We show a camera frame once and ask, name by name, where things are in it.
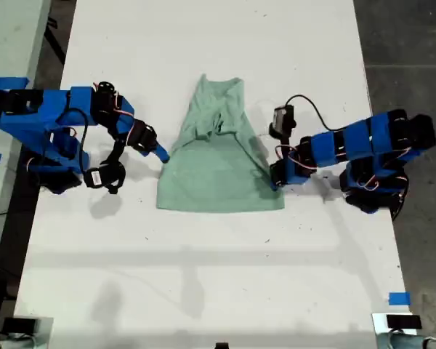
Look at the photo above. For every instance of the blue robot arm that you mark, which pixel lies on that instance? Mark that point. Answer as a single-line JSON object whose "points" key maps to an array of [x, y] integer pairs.
{"points": [[359, 141], [40, 116]]}

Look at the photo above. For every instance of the pale green T-shirt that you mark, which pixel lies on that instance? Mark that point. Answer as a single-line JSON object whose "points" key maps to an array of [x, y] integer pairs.
{"points": [[214, 181]]}

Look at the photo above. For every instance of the black table frame strut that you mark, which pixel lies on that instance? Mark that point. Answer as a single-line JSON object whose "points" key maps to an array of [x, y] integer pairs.
{"points": [[56, 40]]}

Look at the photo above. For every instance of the pale side table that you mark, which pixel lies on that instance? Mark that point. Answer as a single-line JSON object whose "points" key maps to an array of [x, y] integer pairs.
{"points": [[7, 36]]}

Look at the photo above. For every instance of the grey metal pipe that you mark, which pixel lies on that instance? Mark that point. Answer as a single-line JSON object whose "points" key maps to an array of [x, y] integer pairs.
{"points": [[7, 343], [414, 342]]}

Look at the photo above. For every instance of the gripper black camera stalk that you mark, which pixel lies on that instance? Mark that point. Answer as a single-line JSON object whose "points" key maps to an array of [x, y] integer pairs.
{"points": [[114, 154], [285, 147]]}

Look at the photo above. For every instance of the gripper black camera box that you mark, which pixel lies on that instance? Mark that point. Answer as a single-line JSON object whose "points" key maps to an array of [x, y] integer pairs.
{"points": [[281, 120], [96, 178]]}

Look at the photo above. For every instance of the long blue tape strip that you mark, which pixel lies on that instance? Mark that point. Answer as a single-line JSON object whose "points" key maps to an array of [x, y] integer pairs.
{"points": [[5, 83]]}

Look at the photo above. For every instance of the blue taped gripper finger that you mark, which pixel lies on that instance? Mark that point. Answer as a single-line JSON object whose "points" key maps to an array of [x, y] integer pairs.
{"points": [[160, 154], [145, 152], [274, 186], [282, 187]]}

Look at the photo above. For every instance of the small black mount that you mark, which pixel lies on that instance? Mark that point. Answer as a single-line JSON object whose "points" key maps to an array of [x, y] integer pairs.
{"points": [[221, 345]]}

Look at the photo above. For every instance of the small black box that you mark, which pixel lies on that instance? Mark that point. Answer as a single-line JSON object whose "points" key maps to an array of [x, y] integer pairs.
{"points": [[20, 325], [403, 321]]}

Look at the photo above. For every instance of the square blue tape piece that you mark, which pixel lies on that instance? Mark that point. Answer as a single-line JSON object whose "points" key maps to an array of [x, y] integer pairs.
{"points": [[399, 299]]}

